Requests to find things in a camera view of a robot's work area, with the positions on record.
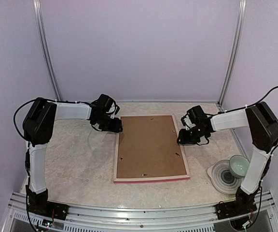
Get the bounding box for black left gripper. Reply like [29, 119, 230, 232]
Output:
[95, 114, 123, 133]

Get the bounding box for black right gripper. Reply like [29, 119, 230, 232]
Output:
[177, 125, 206, 144]

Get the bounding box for brown cardboard backing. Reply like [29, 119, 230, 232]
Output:
[116, 116, 187, 178]

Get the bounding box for pink wooden picture frame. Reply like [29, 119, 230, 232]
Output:
[113, 114, 191, 184]

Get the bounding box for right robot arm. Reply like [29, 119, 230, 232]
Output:
[177, 101, 278, 215]

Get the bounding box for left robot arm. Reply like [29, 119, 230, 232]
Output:
[23, 94, 123, 215]

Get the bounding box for green ceramic bowl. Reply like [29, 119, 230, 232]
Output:
[229, 155, 250, 178]

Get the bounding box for white swirl plate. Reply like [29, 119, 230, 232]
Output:
[207, 159, 244, 196]

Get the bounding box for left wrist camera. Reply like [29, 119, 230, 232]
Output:
[114, 105, 120, 115]

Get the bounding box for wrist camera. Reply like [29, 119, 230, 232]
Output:
[114, 105, 120, 115]
[181, 115, 192, 127]

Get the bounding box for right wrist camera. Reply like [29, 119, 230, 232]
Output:
[181, 115, 192, 127]

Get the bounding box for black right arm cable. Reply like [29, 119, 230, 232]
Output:
[180, 86, 278, 218]

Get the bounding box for aluminium front rail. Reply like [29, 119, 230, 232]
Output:
[7, 190, 278, 232]

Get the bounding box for right aluminium corner post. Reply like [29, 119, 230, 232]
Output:
[218, 0, 247, 107]

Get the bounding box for aluminium corner post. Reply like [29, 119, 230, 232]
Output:
[218, 0, 247, 107]
[33, 0, 63, 101]

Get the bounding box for left aluminium corner post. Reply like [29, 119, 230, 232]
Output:
[33, 0, 63, 101]

